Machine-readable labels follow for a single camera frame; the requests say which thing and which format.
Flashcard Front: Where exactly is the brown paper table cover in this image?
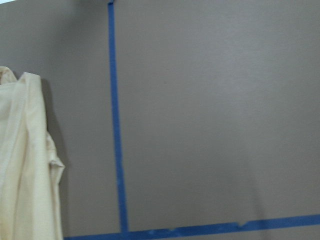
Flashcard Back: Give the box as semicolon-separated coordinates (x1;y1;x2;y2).
0;0;320;240

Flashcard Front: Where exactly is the cream long-sleeve graphic shirt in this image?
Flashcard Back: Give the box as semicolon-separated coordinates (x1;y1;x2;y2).
0;66;65;240

